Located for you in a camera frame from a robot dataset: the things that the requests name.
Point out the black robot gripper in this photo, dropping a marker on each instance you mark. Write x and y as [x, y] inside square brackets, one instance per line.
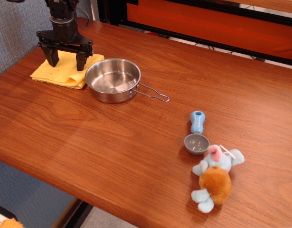
[65, 37]

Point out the yellow cloth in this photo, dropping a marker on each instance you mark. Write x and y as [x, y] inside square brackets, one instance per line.
[65, 73]

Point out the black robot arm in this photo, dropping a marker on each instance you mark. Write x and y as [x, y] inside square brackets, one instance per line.
[64, 11]

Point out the stainless steel pot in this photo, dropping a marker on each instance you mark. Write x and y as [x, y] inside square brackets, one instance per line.
[117, 80]

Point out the black table leg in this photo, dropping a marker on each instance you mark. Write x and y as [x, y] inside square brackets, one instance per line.
[73, 215]

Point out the orange object at corner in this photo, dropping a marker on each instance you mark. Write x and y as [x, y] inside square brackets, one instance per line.
[11, 223]

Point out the blue and orange plush toy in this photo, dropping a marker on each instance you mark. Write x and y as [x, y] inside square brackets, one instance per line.
[214, 180]

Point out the blue handled grey scoop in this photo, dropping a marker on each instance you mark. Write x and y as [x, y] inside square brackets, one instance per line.
[196, 143]

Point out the black metal frame rail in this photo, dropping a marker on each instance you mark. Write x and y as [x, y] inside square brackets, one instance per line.
[259, 28]

